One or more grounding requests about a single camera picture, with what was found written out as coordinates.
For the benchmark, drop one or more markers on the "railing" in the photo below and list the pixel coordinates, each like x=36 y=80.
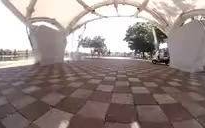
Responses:
x=8 y=53

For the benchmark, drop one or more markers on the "white vehicle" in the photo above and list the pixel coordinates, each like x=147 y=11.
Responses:
x=161 y=56

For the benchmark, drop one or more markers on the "large dark green tree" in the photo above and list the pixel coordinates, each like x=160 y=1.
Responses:
x=140 y=37

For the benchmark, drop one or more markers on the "white canopy shelter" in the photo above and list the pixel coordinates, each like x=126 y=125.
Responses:
x=50 y=43

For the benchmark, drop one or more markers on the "robot's own part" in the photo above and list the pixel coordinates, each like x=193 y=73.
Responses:
x=135 y=125
x=63 y=124

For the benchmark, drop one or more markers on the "pale concrete path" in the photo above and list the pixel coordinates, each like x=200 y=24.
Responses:
x=6 y=63

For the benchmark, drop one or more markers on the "small tree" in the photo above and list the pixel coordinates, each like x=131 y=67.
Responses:
x=96 y=43

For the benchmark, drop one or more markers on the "red and grey checkered pavement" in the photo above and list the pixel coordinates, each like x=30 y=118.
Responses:
x=123 y=86

